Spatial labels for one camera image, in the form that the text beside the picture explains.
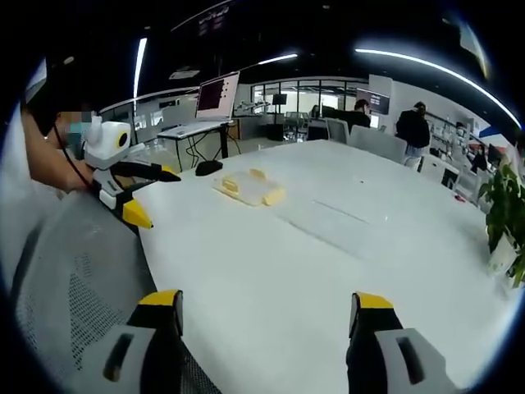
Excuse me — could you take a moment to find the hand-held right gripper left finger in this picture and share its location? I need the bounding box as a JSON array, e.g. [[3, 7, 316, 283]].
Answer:
[[67, 289, 185, 394]]

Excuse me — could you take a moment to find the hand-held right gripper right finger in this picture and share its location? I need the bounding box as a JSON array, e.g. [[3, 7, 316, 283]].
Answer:
[[346, 291, 460, 394]]

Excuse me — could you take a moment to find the white side desk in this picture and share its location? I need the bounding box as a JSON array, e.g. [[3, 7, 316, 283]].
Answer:
[[157, 118, 240, 173]]

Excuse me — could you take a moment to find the black computer mouse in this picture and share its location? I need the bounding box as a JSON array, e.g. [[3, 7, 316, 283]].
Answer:
[[194, 160, 225, 177]]

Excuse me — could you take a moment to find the grey mesh office chair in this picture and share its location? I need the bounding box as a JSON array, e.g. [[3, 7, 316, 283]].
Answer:
[[7, 190, 222, 394]]

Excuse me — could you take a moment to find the long ceiling light strip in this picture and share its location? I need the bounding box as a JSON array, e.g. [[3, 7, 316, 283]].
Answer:
[[257, 53, 299, 66], [132, 37, 148, 100], [354, 47, 514, 121]]

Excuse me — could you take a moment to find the person's white shirt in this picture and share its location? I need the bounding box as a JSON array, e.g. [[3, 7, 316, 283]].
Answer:
[[0, 104, 54, 296]]

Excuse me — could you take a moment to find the open laptop with pink screen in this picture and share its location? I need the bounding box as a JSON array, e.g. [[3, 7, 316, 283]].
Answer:
[[171, 70, 241, 139]]

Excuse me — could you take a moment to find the green potted plant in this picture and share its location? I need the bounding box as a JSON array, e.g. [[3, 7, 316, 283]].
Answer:
[[477, 158, 525, 289]]

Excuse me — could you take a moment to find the white office chair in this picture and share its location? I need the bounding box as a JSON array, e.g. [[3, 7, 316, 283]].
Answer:
[[324, 117, 351, 144], [348, 124, 409, 165]]

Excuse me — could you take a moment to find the thin black cable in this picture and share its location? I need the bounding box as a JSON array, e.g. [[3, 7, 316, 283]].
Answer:
[[52, 123, 92, 190]]

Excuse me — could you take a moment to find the dark wall screen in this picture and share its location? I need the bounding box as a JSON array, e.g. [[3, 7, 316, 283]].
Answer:
[[367, 91, 391, 116]]

